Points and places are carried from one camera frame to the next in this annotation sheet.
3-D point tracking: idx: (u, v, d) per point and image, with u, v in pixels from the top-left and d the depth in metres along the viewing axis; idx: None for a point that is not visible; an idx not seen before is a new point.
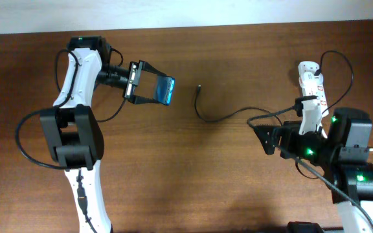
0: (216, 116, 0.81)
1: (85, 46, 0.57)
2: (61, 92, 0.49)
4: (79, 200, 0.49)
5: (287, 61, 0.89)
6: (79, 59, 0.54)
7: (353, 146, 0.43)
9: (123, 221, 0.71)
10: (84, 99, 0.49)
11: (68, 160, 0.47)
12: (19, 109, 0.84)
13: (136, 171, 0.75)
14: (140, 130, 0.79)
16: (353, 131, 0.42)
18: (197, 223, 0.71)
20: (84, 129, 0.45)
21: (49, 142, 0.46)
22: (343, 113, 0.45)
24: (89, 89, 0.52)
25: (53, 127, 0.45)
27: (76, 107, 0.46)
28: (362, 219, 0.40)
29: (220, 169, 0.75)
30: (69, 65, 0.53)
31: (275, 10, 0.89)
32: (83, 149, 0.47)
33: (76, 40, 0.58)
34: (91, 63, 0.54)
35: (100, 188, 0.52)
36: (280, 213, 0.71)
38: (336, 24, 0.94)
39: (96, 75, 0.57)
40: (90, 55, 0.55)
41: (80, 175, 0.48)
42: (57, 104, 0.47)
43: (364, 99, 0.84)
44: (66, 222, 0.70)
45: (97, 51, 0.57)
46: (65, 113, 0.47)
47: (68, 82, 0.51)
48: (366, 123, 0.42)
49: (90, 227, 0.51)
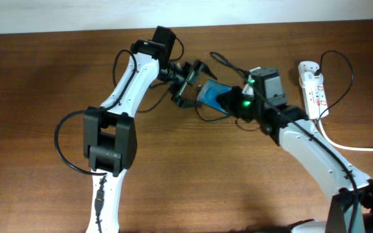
0: (217, 115, 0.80)
1: (147, 54, 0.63)
2: (111, 95, 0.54)
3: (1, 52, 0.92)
4: (96, 200, 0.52)
5: (287, 61, 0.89)
6: (138, 65, 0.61)
7: (273, 96, 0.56)
9: (122, 221, 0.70)
10: (129, 107, 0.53)
11: (98, 160, 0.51)
12: (19, 107, 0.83)
13: (137, 170, 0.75)
14: (140, 130, 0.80)
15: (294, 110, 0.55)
16: (267, 85, 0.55)
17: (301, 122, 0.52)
18: (197, 223, 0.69)
20: (120, 138, 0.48)
21: (86, 141, 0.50)
22: (257, 75, 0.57)
24: (137, 98, 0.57)
25: (93, 128, 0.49)
27: (121, 114, 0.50)
28: (295, 131, 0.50)
29: (221, 169, 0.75)
30: (129, 68, 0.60)
31: (273, 11, 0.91)
32: (113, 155, 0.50)
33: (143, 44, 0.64)
34: (147, 72, 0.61)
35: (118, 194, 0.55)
36: (281, 213, 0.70)
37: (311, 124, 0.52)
38: (335, 24, 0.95)
39: (148, 83, 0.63)
40: (149, 65, 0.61)
41: (104, 178, 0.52)
42: (104, 105, 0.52)
43: (364, 99, 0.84)
44: (65, 222, 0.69)
45: (158, 59, 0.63)
46: (109, 116, 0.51)
47: (122, 87, 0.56)
48: (274, 77, 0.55)
49: (98, 228, 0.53)
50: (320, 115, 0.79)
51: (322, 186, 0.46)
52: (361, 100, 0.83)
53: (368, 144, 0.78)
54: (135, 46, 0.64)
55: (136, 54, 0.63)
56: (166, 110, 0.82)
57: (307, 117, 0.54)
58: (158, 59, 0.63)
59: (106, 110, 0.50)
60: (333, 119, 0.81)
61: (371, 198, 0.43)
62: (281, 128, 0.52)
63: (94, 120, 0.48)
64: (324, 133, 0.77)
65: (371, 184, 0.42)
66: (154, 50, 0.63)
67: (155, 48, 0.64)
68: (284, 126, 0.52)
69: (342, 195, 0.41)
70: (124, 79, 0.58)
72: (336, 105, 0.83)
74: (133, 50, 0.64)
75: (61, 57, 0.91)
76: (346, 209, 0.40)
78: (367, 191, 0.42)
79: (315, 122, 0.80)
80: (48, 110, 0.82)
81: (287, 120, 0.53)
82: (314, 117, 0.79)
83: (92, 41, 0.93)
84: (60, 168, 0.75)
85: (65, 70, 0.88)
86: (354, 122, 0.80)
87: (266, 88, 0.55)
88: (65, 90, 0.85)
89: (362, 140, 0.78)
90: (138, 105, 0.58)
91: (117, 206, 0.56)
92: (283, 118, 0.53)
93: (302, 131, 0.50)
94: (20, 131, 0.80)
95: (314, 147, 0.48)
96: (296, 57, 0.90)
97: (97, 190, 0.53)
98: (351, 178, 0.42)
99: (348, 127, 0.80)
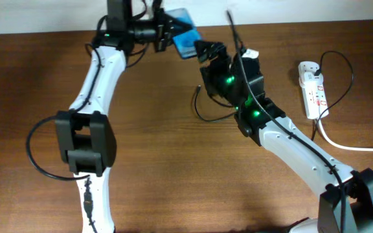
0: (216, 116, 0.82)
1: (110, 46, 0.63)
2: (79, 95, 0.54)
3: None
4: (85, 204, 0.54)
5: (287, 61, 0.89)
6: (103, 59, 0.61)
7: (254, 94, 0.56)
9: (122, 221, 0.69)
10: (101, 105, 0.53)
11: (79, 163, 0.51)
12: (19, 107, 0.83)
13: (137, 169, 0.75)
14: (140, 130, 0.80)
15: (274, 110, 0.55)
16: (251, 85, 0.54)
17: (279, 120, 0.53)
18: (197, 224, 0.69)
20: (96, 137, 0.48)
21: (62, 147, 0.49)
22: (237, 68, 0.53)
24: (107, 92, 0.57)
25: (66, 131, 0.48)
27: (92, 114, 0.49)
28: (277, 131, 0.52)
29: (220, 169, 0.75)
30: (93, 63, 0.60)
31: (271, 10, 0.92)
32: (93, 156, 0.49)
33: (103, 37, 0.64)
34: (113, 65, 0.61)
35: (107, 191, 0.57)
36: (282, 213, 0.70)
37: (289, 122, 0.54)
38: (333, 24, 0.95)
39: (116, 76, 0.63)
40: (114, 57, 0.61)
41: (89, 180, 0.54)
42: (74, 107, 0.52)
43: (364, 98, 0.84)
44: (66, 222, 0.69)
45: (122, 50, 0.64)
46: (81, 117, 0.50)
47: (89, 85, 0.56)
48: (259, 77, 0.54)
49: (93, 229, 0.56)
50: (320, 115, 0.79)
51: (311, 187, 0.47)
52: (361, 100, 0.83)
53: (369, 144, 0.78)
54: (95, 40, 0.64)
55: (98, 48, 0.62)
56: (166, 109, 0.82)
57: (284, 114, 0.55)
58: (122, 50, 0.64)
59: (77, 111, 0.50)
60: (333, 119, 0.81)
61: (357, 188, 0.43)
62: (260, 128, 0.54)
63: (65, 124, 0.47)
64: (324, 133, 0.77)
65: (354, 175, 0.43)
66: (117, 41, 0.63)
67: (116, 37, 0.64)
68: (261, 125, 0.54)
69: (329, 191, 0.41)
70: (89, 76, 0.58)
72: (336, 105, 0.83)
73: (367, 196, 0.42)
74: (94, 44, 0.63)
75: (62, 58, 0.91)
76: (335, 205, 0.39)
78: (352, 182, 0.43)
79: (315, 122, 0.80)
80: (49, 110, 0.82)
81: (265, 120, 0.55)
82: (314, 117, 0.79)
83: (87, 43, 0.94)
84: (60, 168, 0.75)
85: (66, 70, 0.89)
86: (353, 122, 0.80)
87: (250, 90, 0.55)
88: (65, 91, 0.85)
89: (362, 140, 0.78)
90: (109, 99, 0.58)
91: (109, 202, 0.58)
92: (261, 120, 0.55)
93: (282, 131, 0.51)
94: (21, 131, 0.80)
95: (294, 145, 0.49)
96: (297, 57, 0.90)
97: (84, 193, 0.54)
98: (336, 172, 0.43)
99: (348, 128, 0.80)
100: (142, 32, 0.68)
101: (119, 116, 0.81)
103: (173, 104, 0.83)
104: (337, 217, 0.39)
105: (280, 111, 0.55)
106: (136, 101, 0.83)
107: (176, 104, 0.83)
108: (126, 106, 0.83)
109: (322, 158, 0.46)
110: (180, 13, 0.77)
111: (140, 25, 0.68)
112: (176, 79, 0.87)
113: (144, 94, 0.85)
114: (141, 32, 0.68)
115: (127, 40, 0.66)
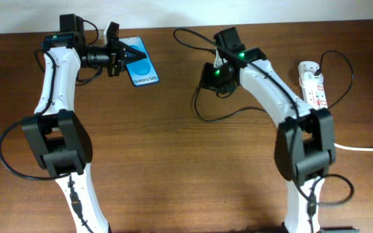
0: (216, 115, 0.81)
1: (61, 46, 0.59)
2: (41, 98, 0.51)
3: None
4: (73, 204, 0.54)
5: (287, 61, 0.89)
6: (56, 59, 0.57)
7: (233, 46, 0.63)
9: (122, 221, 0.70)
10: (65, 105, 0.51)
11: (57, 166, 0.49)
12: (19, 108, 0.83)
13: (136, 169, 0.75)
14: (140, 130, 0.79)
15: (257, 53, 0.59)
16: (226, 37, 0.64)
17: (258, 61, 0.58)
18: (197, 224, 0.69)
20: (68, 134, 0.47)
21: (35, 153, 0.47)
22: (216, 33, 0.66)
24: (69, 90, 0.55)
25: (36, 135, 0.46)
27: (59, 112, 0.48)
28: (253, 70, 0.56)
29: (220, 169, 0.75)
30: (46, 66, 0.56)
31: (271, 10, 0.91)
32: (71, 153, 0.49)
33: (51, 38, 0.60)
34: (68, 63, 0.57)
35: (92, 188, 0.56)
36: (282, 213, 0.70)
37: (267, 64, 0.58)
38: (333, 24, 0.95)
39: (74, 75, 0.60)
40: (67, 55, 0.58)
41: (71, 180, 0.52)
42: (38, 110, 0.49)
43: (364, 99, 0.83)
44: (66, 222, 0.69)
45: (74, 48, 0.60)
46: (49, 120, 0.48)
47: (47, 85, 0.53)
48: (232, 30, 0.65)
49: (87, 228, 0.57)
50: None
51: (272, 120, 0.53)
52: (361, 100, 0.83)
53: (369, 144, 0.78)
54: (45, 43, 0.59)
55: (48, 50, 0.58)
56: (165, 109, 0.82)
57: (265, 57, 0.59)
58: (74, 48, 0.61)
59: (42, 115, 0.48)
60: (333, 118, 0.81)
61: (312, 123, 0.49)
62: (241, 68, 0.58)
63: (34, 128, 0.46)
64: None
65: (312, 112, 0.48)
66: (67, 40, 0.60)
67: (67, 38, 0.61)
68: (243, 66, 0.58)
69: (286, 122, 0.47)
70: (46, 78, 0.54)
72: (337, 105, 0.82)
73: (319, 131, 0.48)
74: (44, 47, 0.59)
75: None
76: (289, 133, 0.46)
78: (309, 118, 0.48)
79: None
80: None
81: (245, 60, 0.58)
82: None
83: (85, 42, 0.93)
84: None
85: None
86: (353, 122, 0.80)
87: (226, 41, 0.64)
88: None
89: (362, 140, 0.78)
90: (72, 97, 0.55)
91: (95, 198, 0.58)
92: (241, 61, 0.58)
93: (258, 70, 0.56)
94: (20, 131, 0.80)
95: (267, 83, 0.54)
96: (298, 57, 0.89)
97: (70, 194, 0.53)
98: (296, 107, 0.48)
99: (348, 128, 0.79)
100: (96, 57, 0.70)
101: (118, 116, 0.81)
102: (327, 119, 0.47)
103: (173, 104, 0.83)
104: (288, 142, 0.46)
105: (262, 54, 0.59)
106: (136, 101, 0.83)
107: (176, 104, 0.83)
108: (125, 106, 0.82)
109: (287, 97, 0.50)
110: (134, 41, 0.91)
111: (93, 51, 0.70)
112: (175, 79, 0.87)
113: (142, 95, 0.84)
114: (94, 57, 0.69)
115: (77, 41, 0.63)
